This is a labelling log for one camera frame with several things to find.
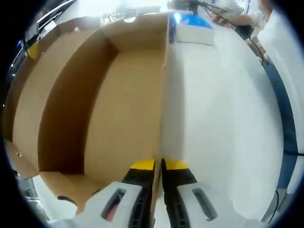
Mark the blue tissue pack soft item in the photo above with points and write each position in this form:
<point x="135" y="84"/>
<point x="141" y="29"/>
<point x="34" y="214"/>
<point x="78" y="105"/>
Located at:
<point x="194" y="35"/>

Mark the brown cardboard shoe box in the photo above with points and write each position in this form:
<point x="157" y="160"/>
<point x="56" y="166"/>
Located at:
<point x="118" y="95"/>

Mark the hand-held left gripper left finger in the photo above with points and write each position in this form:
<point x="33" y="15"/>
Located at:
<point x="92" y="213"/>

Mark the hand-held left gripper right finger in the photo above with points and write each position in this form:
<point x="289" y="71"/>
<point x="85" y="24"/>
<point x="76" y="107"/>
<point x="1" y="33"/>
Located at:
<point x="223" y="213"/>

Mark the black desk stand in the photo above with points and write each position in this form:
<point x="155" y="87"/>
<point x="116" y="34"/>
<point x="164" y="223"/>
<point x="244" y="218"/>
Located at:
<point x="190" y="6"/>

